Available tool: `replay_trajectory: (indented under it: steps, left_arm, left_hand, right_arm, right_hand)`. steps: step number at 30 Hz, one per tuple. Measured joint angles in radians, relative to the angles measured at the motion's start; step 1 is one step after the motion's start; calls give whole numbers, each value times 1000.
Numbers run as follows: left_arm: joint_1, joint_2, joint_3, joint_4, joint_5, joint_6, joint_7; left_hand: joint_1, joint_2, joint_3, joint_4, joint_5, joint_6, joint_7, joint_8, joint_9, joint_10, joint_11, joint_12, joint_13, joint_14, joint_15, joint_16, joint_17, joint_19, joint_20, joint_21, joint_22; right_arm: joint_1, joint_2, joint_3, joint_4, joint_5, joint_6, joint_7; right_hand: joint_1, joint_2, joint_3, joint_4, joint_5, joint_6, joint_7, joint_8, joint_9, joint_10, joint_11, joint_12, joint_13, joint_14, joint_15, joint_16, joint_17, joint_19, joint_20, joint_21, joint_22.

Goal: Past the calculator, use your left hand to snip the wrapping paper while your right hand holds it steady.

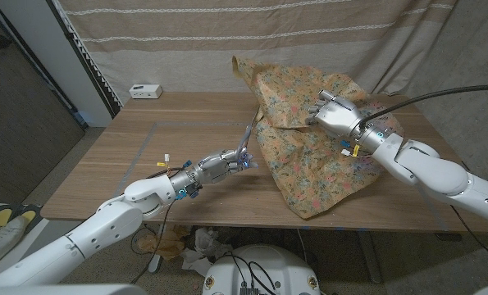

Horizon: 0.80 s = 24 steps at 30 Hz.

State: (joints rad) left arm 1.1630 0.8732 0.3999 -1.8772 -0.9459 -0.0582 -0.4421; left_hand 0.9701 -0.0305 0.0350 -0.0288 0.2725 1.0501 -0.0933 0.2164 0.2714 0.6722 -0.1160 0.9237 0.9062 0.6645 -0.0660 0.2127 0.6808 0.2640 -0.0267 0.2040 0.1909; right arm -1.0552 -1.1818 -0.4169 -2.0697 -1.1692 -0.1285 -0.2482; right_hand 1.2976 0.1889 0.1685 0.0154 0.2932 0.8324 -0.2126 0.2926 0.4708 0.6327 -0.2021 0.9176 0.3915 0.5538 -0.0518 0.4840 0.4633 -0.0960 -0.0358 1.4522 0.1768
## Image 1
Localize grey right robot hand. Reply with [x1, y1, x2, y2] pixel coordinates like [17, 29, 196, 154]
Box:
[304, 89, 395, 155]

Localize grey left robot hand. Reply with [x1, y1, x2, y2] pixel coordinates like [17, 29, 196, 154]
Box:
[168, 147, 259, 201]

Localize orange grey handled scissors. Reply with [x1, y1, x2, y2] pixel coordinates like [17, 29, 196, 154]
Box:
[235, 104, 262, 161]

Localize floral orange fabric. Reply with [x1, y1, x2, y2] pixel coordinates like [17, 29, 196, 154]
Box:
[231, 56, 404, 220]

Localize crumpled white paper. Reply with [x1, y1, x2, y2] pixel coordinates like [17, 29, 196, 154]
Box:
[180, 227, 235, 278]

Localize crumpled brown paper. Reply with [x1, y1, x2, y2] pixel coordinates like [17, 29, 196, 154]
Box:
[137, 223, 191, 261]

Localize white power strip box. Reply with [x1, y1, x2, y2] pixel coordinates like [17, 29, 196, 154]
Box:
[129, 84, 163, 100]

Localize grey table leg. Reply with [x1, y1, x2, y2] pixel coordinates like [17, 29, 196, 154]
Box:
[356, 231, 384, 284]
[147, 252, 165, 274]

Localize white robot torso base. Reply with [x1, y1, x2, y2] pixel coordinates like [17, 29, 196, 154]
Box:
[202, 244, 322, 295]

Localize beige striped curtain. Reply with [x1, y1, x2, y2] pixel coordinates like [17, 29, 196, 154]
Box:
[51, 0, 460, 108]

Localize white grey floor platform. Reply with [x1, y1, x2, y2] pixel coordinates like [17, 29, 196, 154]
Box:
[0, 202, 89, 288]

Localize dark wooden door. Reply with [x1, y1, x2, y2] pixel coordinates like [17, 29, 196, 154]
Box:
[0, 2, 87, 205]

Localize thin black left wrist cable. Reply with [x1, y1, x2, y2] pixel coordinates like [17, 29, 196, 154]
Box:
[130, 198, 178, 284]

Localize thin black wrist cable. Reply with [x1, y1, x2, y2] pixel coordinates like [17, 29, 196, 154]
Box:
[130, 198, 178, 284]
[450, 204, 488, 266]

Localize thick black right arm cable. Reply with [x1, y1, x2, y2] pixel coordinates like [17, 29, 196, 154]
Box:
[358, 84, 488, 129]

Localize black metal frame post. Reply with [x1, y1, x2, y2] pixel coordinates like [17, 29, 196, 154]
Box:
[45, 0, 121, 119]

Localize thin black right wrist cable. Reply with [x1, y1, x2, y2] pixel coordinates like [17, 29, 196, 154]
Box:
[450, 204, 488, 266]

